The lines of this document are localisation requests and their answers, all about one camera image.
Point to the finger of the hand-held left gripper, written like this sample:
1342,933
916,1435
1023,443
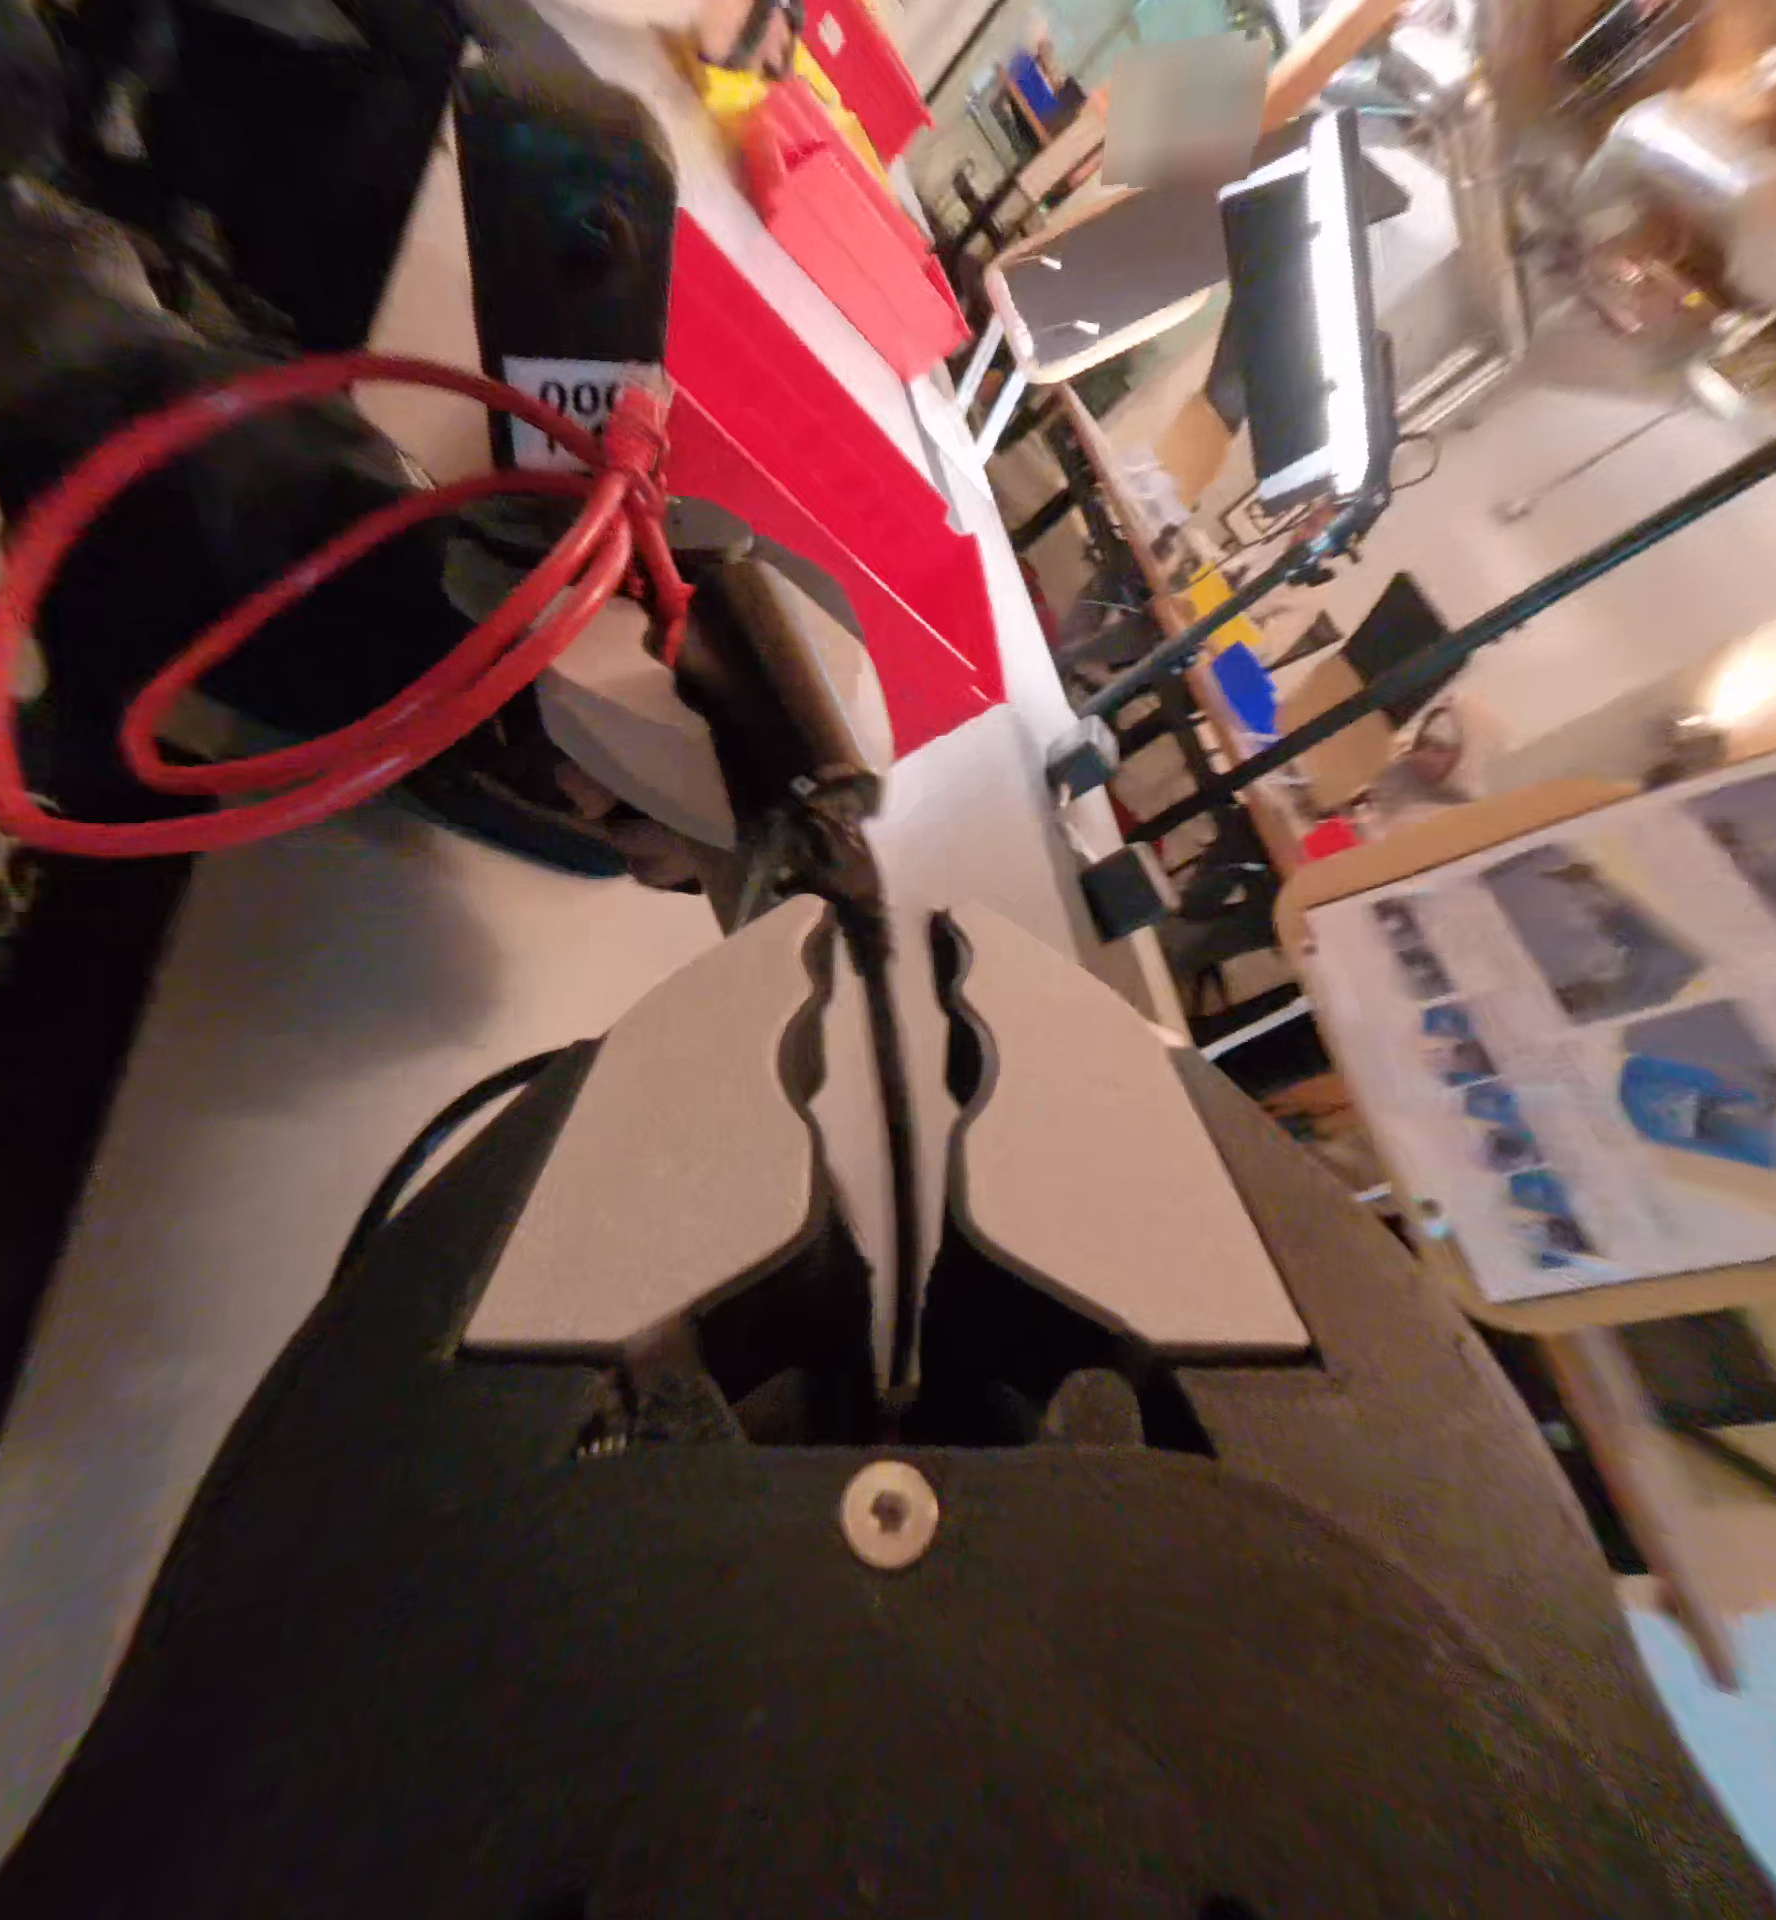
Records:
619,721
858,675

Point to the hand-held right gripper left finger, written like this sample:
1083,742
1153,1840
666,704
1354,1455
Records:
664,1140

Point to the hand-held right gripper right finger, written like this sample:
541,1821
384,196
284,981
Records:
1114,1185

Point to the black ethernet port adapter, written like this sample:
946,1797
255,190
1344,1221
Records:
768,675

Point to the person's left forearm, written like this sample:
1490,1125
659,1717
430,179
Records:
273,465

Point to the red plastic bin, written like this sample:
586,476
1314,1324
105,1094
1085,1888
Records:
858,254
830,496
866,67

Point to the black table clamp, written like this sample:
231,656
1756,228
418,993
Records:
1127,893
1081,758

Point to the blue plastic bin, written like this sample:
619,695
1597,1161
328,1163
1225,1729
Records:
1244,690

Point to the wooden board with instruction sheet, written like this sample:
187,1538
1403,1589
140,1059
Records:
1579,1051

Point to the studio light panel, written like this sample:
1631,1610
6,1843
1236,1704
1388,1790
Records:
1299,300

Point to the black stand pole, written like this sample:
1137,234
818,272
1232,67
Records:
1502,614

